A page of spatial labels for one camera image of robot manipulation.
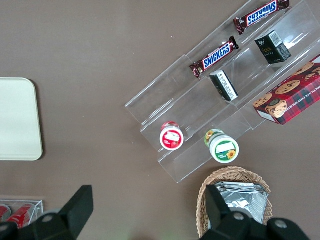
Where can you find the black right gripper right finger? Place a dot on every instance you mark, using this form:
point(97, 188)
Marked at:
point(220, 220)

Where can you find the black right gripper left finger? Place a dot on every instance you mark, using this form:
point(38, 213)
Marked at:
point(75, 212)

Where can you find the light wicker basket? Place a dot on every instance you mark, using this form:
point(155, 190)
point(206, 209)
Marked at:
point(205, 200)

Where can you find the beige plastic tray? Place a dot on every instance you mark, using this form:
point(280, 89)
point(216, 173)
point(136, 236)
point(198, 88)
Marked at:
point(17, 120)

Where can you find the silver foil packets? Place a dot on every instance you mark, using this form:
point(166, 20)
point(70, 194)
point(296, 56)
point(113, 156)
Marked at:
point(245, 200)

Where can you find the clear acrylic bottle rack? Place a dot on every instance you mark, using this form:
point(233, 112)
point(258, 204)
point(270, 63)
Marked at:
point(40, 207)

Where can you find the green lid cup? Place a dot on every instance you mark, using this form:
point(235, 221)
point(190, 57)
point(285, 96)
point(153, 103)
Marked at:
point(223, 150)

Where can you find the red lid cup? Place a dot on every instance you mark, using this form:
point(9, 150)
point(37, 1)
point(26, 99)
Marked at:
point(171, 138)

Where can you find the clear acrylic step display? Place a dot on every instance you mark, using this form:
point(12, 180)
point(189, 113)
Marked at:
point(160, 105)

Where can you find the small black box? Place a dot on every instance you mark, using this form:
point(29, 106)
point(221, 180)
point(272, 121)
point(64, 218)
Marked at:
point(273, 47)
point(223, 86)

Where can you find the red tartan cookie box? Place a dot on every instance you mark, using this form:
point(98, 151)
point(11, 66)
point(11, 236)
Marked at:
point(290, 100)

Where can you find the snickers chocolate bar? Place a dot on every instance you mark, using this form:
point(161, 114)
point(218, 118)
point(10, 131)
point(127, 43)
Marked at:
point(215, 57)
point(261, 15)

